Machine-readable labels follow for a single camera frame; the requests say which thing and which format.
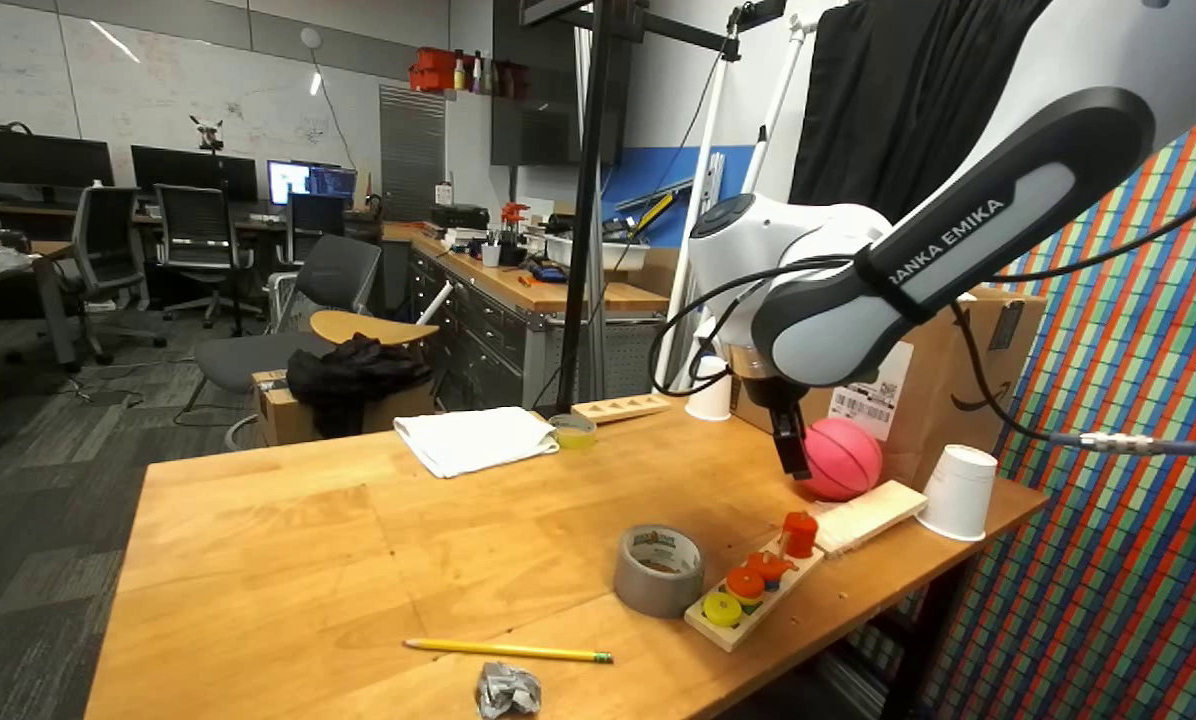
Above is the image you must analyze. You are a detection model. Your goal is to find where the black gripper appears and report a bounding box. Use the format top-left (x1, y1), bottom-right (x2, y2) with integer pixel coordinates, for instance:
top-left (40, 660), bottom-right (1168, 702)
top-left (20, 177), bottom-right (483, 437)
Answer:
top-left (754, 377), bottom-right (817, 483)

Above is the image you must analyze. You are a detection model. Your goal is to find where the pink rubber basketball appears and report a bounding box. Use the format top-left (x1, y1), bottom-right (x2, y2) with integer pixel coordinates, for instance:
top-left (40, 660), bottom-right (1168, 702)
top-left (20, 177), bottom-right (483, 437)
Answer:
top-left (798, 415), bottom-right (890, 503)

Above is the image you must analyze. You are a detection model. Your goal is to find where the grey duct tape roll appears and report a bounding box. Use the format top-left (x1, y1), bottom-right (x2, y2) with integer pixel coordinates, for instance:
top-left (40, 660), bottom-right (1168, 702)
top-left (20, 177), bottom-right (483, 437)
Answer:
top-left (613, 519), bottom-right (709, 620)

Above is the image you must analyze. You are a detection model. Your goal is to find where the brown cardboard box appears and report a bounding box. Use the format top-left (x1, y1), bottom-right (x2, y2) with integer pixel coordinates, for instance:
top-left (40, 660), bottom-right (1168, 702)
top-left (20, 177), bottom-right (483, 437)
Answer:
top-left (727, 282), bottom-right (1052, 493)

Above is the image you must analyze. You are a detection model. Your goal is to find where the crumpled foil ball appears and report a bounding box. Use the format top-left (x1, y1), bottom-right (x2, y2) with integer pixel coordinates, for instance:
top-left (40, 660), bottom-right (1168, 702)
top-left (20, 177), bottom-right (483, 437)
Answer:
top-left (472, 660), bottom-right (550, 720)

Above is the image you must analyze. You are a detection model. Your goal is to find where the red wooden cylinder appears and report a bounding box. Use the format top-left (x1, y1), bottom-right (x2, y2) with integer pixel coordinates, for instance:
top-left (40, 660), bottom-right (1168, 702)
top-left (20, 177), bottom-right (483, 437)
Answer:
top-left (776, 509), bottom-right (821, 561)

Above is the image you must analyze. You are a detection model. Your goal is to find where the white paper cup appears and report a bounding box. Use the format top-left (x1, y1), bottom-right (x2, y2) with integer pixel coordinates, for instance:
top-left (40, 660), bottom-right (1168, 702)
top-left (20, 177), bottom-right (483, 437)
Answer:
top-left (916, 438), bottom-right (1006, 542)
top-left (684, 368), bottom-right (740, 423)

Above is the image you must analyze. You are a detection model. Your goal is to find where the pale flat wooden board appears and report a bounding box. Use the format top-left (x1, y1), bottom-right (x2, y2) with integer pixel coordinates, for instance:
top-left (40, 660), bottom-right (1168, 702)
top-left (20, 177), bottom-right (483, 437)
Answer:
top-left (812, 476), bottom-right (932, 561)

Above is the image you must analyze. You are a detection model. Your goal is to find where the wooden strip with slots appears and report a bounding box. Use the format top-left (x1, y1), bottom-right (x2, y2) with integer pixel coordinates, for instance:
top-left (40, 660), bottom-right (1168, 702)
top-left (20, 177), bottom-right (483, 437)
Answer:
top-left (570, 392), bottom-right (675, 433)

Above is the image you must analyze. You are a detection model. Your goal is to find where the wooden top workbench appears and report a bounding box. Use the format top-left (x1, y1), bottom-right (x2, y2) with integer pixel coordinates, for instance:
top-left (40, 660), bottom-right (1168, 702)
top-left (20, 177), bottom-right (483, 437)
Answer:
top-left (380, 214), bottom-right (667, 412)

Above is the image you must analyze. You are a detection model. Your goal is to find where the blue board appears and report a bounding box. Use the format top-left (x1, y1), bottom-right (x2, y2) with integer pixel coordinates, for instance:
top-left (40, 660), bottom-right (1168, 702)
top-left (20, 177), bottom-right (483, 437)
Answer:
top-left (602, 139), bottom-right (760, 251)

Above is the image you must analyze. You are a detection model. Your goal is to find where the white stand pole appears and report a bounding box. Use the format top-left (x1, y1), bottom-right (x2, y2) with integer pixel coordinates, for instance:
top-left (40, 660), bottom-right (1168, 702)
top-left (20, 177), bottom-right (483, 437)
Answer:
top-left (649, 51), bottom-right (733, 392)

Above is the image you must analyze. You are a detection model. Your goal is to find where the white paper sheet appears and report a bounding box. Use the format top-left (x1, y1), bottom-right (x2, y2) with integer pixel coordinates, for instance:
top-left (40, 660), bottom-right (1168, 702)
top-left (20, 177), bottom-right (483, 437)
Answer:
top-left (394, 403), bottom-right (563, 480)

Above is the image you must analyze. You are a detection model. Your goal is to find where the black metal pole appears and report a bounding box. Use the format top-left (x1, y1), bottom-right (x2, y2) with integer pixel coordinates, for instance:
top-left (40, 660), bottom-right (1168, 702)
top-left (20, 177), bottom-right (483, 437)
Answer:
top-left (552, 0), bottom-right (746, 415)

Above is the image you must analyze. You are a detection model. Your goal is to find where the yellow pencil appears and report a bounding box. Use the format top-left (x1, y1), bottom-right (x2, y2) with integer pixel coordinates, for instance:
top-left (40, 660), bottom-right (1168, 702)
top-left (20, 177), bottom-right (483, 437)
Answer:
top-left (401, 635), bottom-right (615, 667)

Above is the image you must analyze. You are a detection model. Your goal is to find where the colourful woven pattern backdrop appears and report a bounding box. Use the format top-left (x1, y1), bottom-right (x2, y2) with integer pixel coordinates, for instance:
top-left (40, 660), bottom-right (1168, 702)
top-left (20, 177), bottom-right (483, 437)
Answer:
top-left (920, 94), bottom-right (1196, 720)

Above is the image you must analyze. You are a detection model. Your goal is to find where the black hanging curtain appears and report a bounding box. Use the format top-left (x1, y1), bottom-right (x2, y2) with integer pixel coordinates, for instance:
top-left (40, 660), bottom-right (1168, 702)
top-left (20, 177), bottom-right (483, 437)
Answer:
top-left (791, 0), bottom-right (1056, 225)

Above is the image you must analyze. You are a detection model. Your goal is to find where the round wooden stool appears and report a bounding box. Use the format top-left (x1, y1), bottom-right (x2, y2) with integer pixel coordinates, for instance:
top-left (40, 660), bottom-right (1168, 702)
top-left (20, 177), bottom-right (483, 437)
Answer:
top-left (308, 309), bottom-right (445, 352)

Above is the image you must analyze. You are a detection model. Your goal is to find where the black bag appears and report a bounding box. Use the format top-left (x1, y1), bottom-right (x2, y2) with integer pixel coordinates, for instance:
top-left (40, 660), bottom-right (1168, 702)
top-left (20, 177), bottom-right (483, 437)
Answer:
top-left (286, 332), bottom-right (430, 438)

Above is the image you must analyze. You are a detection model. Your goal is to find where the grey metal cabinet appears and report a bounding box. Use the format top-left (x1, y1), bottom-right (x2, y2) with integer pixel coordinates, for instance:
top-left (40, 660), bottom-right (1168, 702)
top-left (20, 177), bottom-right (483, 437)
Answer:
top-left (377, 83), bottom-right (448, 225)

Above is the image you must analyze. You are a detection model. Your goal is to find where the grey office chair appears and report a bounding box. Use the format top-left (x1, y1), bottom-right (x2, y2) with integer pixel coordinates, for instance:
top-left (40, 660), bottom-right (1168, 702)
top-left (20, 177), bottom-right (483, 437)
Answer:
top-left (194, 235), bottom-right (385, 403)

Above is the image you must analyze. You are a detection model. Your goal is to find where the wooden crate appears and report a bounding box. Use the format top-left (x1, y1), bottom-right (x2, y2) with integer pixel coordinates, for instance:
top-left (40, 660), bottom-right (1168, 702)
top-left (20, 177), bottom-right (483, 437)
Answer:
top-left (247, 368), bottom-right (445, 447)

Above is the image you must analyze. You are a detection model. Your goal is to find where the orange container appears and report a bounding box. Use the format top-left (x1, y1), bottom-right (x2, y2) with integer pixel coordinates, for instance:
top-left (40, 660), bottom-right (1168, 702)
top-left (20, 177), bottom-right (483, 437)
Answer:
top-left (409, 43), bottom-right (464, 94)

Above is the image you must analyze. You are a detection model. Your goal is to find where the lit computer screen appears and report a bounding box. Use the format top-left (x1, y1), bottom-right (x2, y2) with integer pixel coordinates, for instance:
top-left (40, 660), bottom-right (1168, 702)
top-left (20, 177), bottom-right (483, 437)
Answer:
top-left (265, 154), bottom-right (360, 212)

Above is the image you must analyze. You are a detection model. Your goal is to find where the black office chair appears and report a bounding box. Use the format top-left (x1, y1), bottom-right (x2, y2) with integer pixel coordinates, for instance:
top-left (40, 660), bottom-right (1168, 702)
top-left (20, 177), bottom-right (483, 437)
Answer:
top-left (151, 178), bottom-right (267, 334)
top-left (69, 178), bottom-right (171, 368)

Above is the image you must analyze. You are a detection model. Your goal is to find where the black computer monitor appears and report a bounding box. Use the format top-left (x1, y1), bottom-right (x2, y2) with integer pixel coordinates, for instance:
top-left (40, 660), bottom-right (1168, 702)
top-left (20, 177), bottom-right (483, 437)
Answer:
top-left (128, 139), bottom-right (260, 204)
top-left (0, 120), bottom-right (117, 208)

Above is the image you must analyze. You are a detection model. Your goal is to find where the wooden office desk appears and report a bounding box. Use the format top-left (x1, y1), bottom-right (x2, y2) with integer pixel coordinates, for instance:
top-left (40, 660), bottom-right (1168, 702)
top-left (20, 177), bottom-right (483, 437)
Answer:
top-left (0, 235), bottom-right (80, 451)

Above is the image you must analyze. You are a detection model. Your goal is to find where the orange wooden ring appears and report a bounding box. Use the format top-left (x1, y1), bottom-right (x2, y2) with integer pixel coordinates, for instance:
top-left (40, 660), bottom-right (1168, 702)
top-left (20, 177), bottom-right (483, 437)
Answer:
top-left (725, 562), bottom-right (769, 604)
top-left (746, 549), bottom-right (791, 586)

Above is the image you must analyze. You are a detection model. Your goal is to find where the black looped wrist cable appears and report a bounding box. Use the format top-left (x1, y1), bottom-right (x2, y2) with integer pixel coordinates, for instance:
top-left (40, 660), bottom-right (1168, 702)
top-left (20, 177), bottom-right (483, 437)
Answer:
top-left (649, 251), bottom-right (882, 400)

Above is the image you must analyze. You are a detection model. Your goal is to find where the yellow wooden ring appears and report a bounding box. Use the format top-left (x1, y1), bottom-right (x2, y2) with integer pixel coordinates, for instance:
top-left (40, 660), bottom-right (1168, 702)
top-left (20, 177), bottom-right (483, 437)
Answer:
top-left (698, 586), bottom-right (748, 630)

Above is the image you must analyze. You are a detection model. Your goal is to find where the black cable with grey connector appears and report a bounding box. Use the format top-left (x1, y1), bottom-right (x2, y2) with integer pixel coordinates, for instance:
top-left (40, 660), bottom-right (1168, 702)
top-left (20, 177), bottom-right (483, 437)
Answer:
top-left (949, 172), bottom-right (1196, 459)

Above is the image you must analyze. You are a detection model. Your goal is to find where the black wall screen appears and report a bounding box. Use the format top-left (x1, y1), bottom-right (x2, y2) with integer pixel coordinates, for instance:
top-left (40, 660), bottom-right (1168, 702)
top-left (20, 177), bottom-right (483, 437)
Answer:
top-left (490, 0), bottom-right (588, 172)

